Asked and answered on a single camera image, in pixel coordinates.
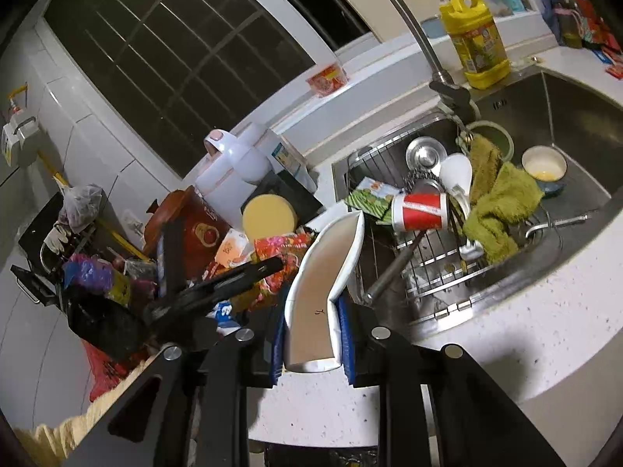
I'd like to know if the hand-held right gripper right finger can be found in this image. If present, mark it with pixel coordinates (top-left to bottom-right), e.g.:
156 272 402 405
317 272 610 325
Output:
339 294 568 467

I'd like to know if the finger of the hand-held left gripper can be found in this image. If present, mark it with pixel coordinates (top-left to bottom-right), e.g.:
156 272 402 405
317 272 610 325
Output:
156 221 188 303
143 256 284 325

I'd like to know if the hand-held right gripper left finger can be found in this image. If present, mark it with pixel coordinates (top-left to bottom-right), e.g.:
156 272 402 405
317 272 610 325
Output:
63 291 286 467

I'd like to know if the blue white packet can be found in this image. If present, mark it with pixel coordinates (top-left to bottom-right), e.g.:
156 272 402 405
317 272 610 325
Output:
207 299 245 337

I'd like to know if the orange white packet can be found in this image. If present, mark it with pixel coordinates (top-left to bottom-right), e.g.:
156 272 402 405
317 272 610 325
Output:
214 228 255 269

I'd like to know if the floral printed packet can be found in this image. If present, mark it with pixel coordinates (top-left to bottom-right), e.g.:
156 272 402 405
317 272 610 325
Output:
243 231 313 313

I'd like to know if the yellow round sponge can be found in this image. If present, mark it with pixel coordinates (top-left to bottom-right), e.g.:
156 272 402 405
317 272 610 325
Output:
242 195 299 242

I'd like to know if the purple plastic bag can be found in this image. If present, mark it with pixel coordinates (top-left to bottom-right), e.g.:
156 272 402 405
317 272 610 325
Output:
61 253 116 295

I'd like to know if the black plastic bag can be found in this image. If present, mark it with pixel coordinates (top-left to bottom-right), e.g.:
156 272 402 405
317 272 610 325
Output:
65 287 148 359

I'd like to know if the clear bag with dark contents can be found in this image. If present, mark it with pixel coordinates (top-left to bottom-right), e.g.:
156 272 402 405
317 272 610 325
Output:
58 184 106 232

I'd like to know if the black induction cooker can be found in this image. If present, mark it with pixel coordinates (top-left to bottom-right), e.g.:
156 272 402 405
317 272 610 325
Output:
238 172 325 227

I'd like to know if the white pink electric kettle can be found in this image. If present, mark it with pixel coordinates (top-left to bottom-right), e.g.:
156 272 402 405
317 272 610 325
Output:
195 129 276 225

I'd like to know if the white glove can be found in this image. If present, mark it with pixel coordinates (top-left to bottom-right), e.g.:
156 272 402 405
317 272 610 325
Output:
41 221 75 255

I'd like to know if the red plastic bag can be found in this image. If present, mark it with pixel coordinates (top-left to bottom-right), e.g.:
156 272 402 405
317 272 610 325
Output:
83 341 133 402

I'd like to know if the black gas stove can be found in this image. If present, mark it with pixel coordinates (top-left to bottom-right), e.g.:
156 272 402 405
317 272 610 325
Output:
10 190 98 308

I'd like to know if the white blue carton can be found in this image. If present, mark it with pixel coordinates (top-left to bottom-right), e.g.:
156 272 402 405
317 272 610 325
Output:
270 129 317 191

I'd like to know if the green snack packet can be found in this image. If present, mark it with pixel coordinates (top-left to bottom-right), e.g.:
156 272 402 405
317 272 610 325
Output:
345 175 405 225

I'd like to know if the red paper cup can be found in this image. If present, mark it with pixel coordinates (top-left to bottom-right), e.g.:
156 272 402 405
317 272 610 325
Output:
391 192 449 233

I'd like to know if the person's yellow garment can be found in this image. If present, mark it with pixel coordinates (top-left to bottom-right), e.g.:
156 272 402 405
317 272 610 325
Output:
14 355 161 467

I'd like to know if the barred window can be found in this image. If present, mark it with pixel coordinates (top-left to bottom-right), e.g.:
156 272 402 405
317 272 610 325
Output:
44 0 385 178

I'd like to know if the white plastic ladle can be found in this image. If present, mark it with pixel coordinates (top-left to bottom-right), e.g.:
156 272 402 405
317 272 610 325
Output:
440 153 484 261

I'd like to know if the green towel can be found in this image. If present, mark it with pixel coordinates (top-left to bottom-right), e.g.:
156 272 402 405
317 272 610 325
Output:
462 163 545 264

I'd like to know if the red instant noodle cup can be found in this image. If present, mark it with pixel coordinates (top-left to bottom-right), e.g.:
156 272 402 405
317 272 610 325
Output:
306 61 348 98

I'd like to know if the olive dish cloth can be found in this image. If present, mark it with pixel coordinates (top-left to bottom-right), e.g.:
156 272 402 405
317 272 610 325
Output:
467 135 503 200

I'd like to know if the pale green round plate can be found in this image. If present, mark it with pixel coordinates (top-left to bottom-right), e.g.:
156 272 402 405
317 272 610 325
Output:
455 121 515 162

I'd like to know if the blue bowl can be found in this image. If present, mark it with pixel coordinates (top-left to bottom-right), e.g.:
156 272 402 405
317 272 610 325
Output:
522 146 568 198

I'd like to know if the stainless steel sink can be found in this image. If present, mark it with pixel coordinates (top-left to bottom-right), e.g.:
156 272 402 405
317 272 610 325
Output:
331 70 614 337

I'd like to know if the steel kitchen faucet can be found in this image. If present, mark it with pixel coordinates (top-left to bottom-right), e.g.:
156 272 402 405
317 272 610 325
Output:
380 0 476 122

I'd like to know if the yellow detergent pump bottle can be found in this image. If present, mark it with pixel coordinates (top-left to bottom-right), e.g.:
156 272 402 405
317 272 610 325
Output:
431 0 512 91

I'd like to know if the red printed bag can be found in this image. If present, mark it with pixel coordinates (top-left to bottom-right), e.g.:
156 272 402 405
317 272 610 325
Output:
560 0 623 55

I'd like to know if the metal-handled utensil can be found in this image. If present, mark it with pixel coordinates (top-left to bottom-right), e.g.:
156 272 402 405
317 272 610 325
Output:
363 231 429 305

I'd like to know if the wire dish rack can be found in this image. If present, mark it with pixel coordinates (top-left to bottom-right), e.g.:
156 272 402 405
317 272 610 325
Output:
348 117 551 323

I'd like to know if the steel wire scrubber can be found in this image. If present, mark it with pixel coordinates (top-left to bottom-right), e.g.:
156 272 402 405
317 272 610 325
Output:
406 170 441 191

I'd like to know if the white wall-mounted meter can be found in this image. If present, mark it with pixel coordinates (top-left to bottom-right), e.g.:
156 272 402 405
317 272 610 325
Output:
0 83 40 167

